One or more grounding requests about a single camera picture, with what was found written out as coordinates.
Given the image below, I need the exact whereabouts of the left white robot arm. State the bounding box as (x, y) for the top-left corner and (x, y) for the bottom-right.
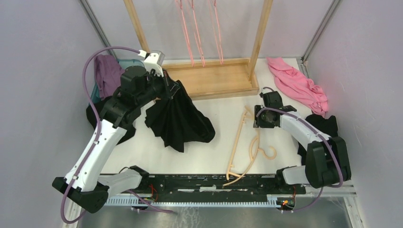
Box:
(52, 66), (181, 213)

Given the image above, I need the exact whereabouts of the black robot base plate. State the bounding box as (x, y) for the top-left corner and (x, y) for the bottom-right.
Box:
(134, 174), (306, 203)

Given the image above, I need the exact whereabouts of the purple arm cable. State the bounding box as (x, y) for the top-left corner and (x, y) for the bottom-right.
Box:
(255, 86), (345, 212)
(60, 46), (147, 225)

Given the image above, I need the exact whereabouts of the black garment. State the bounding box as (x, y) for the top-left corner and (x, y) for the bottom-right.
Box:
(86, 95), (136, 145)
(297, 114), (338, 165)

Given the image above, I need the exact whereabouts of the wooden hanger rack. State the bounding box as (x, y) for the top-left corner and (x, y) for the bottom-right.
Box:
(124, 0), (273, 100)

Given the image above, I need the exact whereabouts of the purple garment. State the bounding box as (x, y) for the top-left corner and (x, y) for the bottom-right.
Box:
(94, 55), (125, 100)

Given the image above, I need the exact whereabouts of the black pleated skirt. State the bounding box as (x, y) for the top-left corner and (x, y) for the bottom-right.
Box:
(145, 80), (216, 153)

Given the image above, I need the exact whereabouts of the teal plastic basket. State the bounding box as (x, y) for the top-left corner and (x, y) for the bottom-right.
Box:
(90, 59), (144, 104)

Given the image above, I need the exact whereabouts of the slotted grey cable duct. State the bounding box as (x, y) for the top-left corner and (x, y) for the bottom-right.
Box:
(105, 195), (280, 209)

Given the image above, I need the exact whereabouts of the pink wire hanger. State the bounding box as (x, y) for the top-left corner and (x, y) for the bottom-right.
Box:
(175, 0), (206, 67)
(208, 0), (224, 65)

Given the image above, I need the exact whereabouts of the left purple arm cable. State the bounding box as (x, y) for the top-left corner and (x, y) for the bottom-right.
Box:
(60, 46), (147, 225)

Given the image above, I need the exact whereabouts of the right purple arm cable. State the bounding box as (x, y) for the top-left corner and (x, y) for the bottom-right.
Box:
(255, 86), (345, 212)

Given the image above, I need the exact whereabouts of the pink garment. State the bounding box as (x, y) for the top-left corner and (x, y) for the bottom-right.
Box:
(267, 57), (329, 117)

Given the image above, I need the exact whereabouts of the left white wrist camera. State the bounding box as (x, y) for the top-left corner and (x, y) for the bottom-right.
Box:
(138, 50), (165, 77)

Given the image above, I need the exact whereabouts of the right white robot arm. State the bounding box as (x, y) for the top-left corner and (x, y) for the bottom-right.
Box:
(254, 91), (352, 194)

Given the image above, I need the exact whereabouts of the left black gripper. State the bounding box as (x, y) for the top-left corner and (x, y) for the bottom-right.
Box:
(136, 67), (181, 107)

